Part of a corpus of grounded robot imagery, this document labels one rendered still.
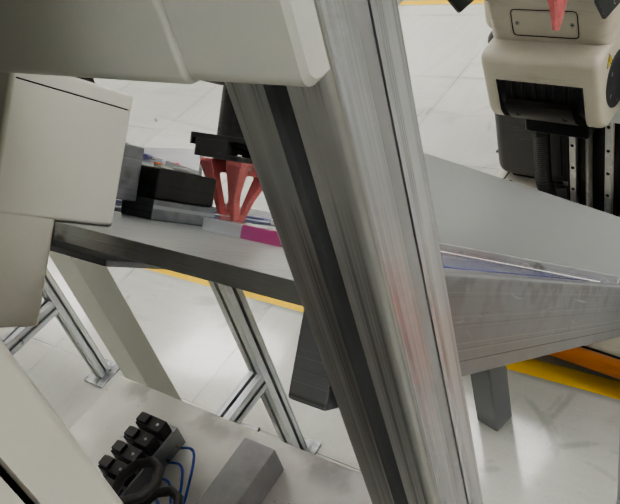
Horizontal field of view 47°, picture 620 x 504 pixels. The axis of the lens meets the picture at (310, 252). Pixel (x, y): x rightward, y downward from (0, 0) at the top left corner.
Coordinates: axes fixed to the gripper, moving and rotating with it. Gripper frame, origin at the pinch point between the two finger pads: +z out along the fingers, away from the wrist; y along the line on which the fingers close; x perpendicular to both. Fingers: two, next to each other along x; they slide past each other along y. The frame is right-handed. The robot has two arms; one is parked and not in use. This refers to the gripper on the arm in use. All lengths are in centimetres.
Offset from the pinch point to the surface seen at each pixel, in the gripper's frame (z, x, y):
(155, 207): -1.9, -19.1, 7.2
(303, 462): 31.1, 13.5, 6.4
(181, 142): -8, 167, -171
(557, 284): -0.9, -4.8, 37.9
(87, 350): 54, 68, -101
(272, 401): 45, 60, -31
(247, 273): -2.4, -37.8, 32.3
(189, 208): -1.9, -15.0, 7.3
